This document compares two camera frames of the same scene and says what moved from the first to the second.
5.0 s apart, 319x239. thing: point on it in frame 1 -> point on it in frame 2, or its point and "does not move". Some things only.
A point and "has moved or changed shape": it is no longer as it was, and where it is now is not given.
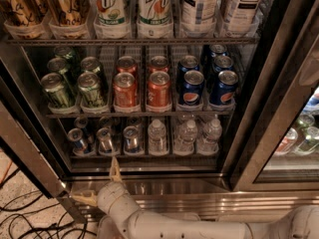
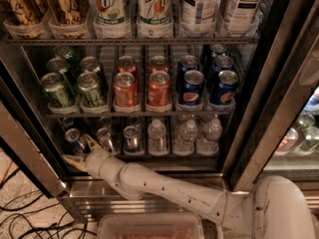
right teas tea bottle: (242, 10) does not move
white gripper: (111, 194) -> (94, 163)
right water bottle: (209, 142) does not move
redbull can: (75, 135) has moved or changed shape
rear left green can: (70, 56) does not move
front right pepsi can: (222, 90) does not move
